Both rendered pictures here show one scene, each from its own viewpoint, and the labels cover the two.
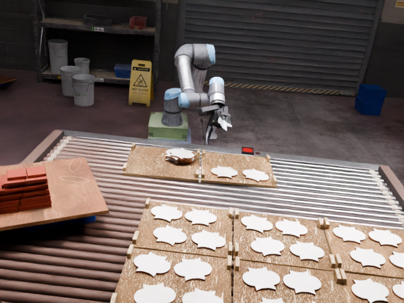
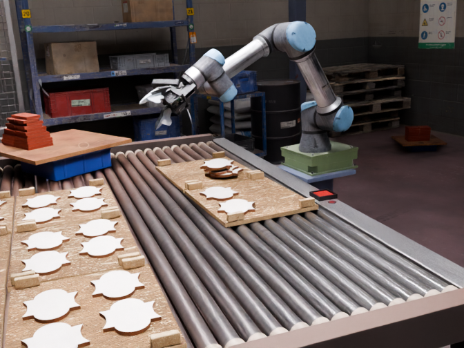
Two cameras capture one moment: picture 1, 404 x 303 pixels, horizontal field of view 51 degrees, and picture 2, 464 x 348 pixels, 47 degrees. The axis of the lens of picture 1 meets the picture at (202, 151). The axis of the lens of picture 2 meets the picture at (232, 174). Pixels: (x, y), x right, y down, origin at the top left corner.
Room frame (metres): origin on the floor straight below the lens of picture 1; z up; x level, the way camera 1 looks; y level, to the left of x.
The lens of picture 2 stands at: (1.47, -1.93, 1.55)
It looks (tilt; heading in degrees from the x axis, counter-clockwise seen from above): 16 degrees down; 69
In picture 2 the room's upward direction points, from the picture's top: 3 degrees counter-clockwise
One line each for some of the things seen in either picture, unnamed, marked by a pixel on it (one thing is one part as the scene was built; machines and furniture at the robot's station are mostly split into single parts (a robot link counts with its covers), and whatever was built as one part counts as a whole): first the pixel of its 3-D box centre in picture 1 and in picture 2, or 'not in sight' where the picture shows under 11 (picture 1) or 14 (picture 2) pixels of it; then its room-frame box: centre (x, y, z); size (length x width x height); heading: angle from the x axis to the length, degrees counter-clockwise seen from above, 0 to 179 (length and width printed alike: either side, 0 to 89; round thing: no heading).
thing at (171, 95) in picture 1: (174, 99); (315, 114); (2.71, 0.22, 1.13); 0.13 x 0.12 x 0.14; 103
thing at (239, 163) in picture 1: (237, 169); (247, 199); (2.18, -0.21, 0.93); 0.41 x 0.35 x 0.02; 92
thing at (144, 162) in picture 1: (163, 162); (206, 172); (2.17, 0.21, 0.93); 0.41 x 0.35 x 0.02; 91
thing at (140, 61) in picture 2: not in sight; (139, 61); (2.78, 4.36, 1.16); 0.60 x 0.40 x 0.15; 8
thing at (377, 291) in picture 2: (218, 168); (248, 197); (2.23, -0.11, 0.90); 1.95 x 0.05 x 0.05; 89
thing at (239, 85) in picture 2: not in sight; (228, 81); (3.48, 3.32, 0.96); 0.50 x 0.38 x 0.21; 110
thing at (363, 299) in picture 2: (217, 171); (236, 199); (2.18, -0.10, 0.90); 1.95 x 0.05 x 0.05; 89
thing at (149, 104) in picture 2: not in sight; (160, 94); (3.01, 4.39, 0.76); 0.50 x 0.36 x 0.24; 11
